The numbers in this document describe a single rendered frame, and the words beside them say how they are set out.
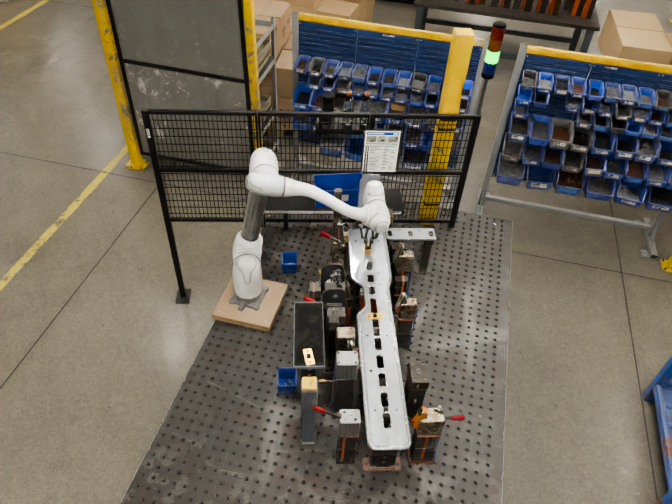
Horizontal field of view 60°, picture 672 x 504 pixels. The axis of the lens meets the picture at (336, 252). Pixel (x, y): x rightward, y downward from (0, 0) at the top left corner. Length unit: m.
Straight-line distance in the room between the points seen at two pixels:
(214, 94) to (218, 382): 2.60
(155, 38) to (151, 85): 0.43
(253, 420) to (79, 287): 2.18
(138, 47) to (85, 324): 2.18
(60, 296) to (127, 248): 0.63
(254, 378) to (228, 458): 0.44
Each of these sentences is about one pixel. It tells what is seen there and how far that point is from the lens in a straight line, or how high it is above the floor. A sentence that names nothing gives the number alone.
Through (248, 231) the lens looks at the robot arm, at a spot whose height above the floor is 1.10.
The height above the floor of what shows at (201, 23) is 1.46.
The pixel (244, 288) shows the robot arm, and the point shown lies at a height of 0.89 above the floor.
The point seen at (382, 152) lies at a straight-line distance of 3.50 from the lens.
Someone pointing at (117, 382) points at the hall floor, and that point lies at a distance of 4.06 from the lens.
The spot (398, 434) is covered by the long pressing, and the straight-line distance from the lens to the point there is 2.58.
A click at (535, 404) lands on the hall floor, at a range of 4.07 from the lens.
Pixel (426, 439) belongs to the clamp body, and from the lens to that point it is 2.69.
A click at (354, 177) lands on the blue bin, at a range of 3.55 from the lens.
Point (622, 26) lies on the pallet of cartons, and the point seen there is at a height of 1.35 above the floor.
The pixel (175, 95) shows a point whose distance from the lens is 5.09.
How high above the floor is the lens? 3.24
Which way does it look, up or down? 44 degrees down
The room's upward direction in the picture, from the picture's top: 3 degrees clockwise
